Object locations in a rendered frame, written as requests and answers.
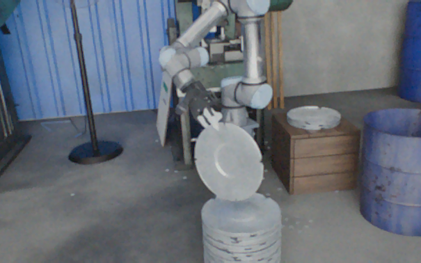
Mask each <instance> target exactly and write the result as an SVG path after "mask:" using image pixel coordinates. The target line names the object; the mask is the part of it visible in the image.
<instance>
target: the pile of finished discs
mask: <svg viewBox="0 0 421 263"><path fill-rule="evenodd" d="M287 121H288V122H289V123H290V124H291V125H293V126H295V127H299V128H303V129H320V128H323V129H328V128H332V127H335V126H337V125H339V123H340V113H339V112H337V111H335V110H333V109H328V108H324V107H322V108H321V109H319V108H318V107H317V106H307V107H300V108H296V109H292V110H291V111H289V112H288V113H287Z"/></svg>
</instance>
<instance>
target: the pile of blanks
mask: <svg viewBox="0 0 421 263"><path fill-rule="evenodd" d="M281 224H282V222H281V217H280V220H279V221H278V222H277V223H276V224H275V225H274V226H273V227H270V229H268V230H266V231H264V232H260V233H257V234H248V235H233V234H226V233H222V232H219V231H216V230H214V229H213V228H210V227H209V226H208V225H207V224H206V223H205V222H204V220H203V219H202V234H203V237H202V242H203V245H204V258H205V263H280V260H281V230H282V225H281Z"/></svg>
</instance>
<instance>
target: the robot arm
mask: <svg viewBox="0 0 421 263"><path fill-rule="evenodd" d="M269 5H270V0H213V1H212V2H211V3H210V4H209V8H208V9H207V10H206V11H205V12H204V13H203V14H202V15H201V16H200V17H199V18H198V19H197V20H196V21H195V22H194V23H193V24H192V25H191V26H190V27H189V28H188V29H187V30H186V31H185V32H184V33H183V34H182V35H181V36H180V37H179V38H178V39H177V40H176V41H175V42H174V43H173V44H172V45H171V46H169V45H168V46H165V47H163V48H162V49H161V51H160V57H159V62H160V63H161V65H162V67H163V69H164V70H165V71H166V72H167V74H168V75H169V77H170V78H171V79H172V81H173V82H174V84H175V85H176V86H177V88H178V89H179V90H180V91H181V93H182V94H185V96H184V97H183V99H182V101H181V102H180V103H179V104H178V105H177V107H176V110H175V112H176V113H177V114H178V115H182V114H183V113H184V112H185V111H186V110H187V107H188V105H189V108H190V110H191V114H192V115H193V116H194V118H195V120H196V121H197V122H198V123H199V124H201V125H202V126H203V127H205V128H206V127H208V126H209V125H212V127H213V128H215V130H217V131H219V124H218V121H219V122H223V125H225V123H228V122H229V123H231V124H234V125H236V126H242V125H246V124H248V122H249V120H248V114H247V112H246V108H245V106H250V107H252V108H257V109H262V108H264V107H265V106H267V105H268V103H269V102H270V101H271V97H272V88H271V86H270V85H269V84H267V78H266V77H265V76H264V75H263V61H262V24H261V21H262V20H263V19H264V14H265V13H266V12H267V11H268V8H269ZM231 14H237V19H238V20H239V21H240V22H241V36H242V49H243V63H244V76H243V77H242V76H238V77H228V78H225V79H223V80H222V81H221V101H222V109H221V113H218V112H215V111H214V110H213V109H212V106H213V105H214V102H217V101H218V100H217V98H216V96H215V95H214V94H213V92H212V91H211V90H206V88H205V87H204V86H203V85H202V83H201V82H200V81H196V79H195V77H194V76H193V75H192V73H191V72H190V70H193V69H196V68H198V67H201V66H203V65H205V64H207V62H208V55H207V51H206V49H205V48H203V47H195V46H196V45H197V44H198V43H199V42H200V41H201V40H202V39H203V38H204V37H205V36H206V35H207V34H208V33H209V32H210V31H211V30H212V29H213V28H214V27H215V26H216V25H217V24H218V22H219V21H220V20H221V19H225V18H226V17H227V16H228V15H231ZM194 47H195V48H194ZM210 94H213V96H214V97H215V98H216V99H214V98H212V97H211V95H210ZM201 113H202V115H201Z"/></svg>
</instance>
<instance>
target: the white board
mask: <svg viewBox="0 0 421 263"><path fill-rule="evenodd" d="M172 86H173V81H172V79H171V78H170V77H169V75H168V74H167V72H163V78H162V84H161V94H160V101H159V112H158V118H157V129H158V132H159V136H160V139H161V143H162V145H163V147H164V145H165V139H166V129H167V123H168V113H169V107H170V97H171V91H172Z"/></svg>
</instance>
